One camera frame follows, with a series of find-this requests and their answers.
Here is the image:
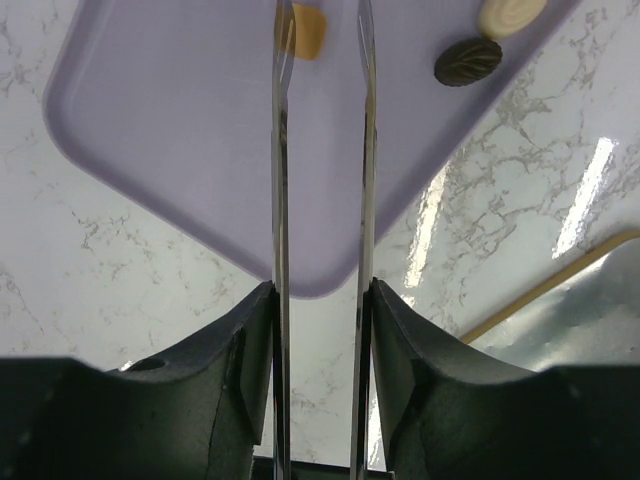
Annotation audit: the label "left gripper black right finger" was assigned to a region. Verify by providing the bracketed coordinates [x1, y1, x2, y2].
[371, 280, 639, 479]

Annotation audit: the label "tan round chocolate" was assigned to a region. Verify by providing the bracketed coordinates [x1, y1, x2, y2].
[274, 2, 328, 61]

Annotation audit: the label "dark metal tin lid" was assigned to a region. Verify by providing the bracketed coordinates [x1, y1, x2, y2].
[461, 231, 639, 371]

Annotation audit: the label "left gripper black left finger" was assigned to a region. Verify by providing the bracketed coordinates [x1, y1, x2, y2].
[1, 282, 274, 479]

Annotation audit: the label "dark oval chocolate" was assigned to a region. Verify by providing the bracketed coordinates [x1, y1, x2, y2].
[434, 37, 503, 87]

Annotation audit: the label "metal tongs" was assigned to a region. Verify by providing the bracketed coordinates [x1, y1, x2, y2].
[271, 1, 377, 479]

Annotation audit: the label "cream oval chocolate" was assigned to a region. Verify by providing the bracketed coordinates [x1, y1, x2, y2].
[477, 0, 547, 40]

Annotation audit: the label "lilac plastic tray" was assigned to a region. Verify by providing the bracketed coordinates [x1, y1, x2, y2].
[44, 1, 575, 297]

